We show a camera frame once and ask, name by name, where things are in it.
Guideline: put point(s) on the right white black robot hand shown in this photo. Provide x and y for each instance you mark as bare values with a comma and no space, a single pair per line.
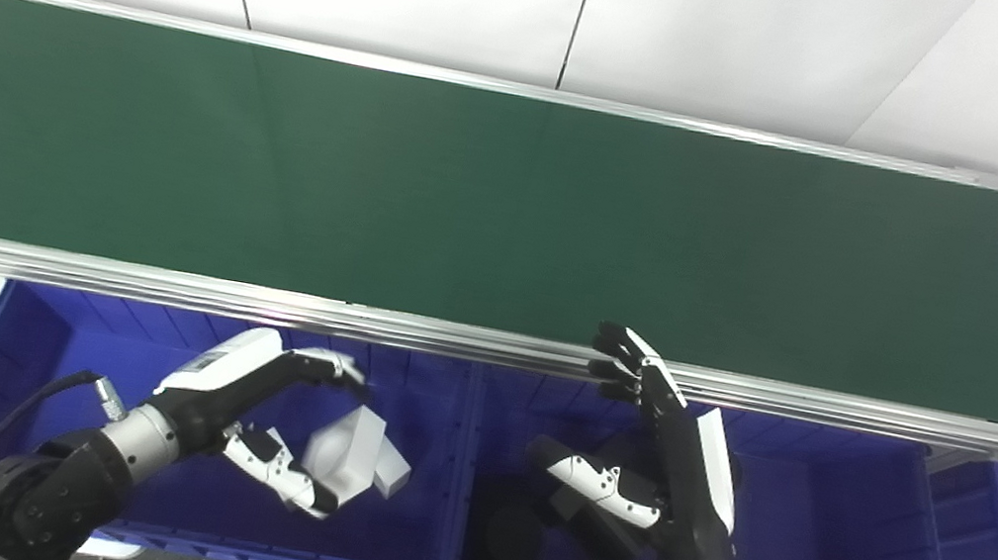
692,481

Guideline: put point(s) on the black block part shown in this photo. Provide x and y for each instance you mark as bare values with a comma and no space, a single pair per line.
603,540

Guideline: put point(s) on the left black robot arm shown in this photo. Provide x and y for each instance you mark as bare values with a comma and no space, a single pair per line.
44,498

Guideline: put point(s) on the green conveyor belt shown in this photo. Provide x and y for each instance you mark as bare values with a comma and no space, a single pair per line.
255,302
471,205

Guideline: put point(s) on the black round part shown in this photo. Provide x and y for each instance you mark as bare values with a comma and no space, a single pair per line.
506,540

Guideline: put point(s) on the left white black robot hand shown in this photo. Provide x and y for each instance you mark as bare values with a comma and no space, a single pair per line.
218,381

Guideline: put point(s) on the white bracket part with hole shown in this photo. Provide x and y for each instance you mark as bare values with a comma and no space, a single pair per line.
352,447

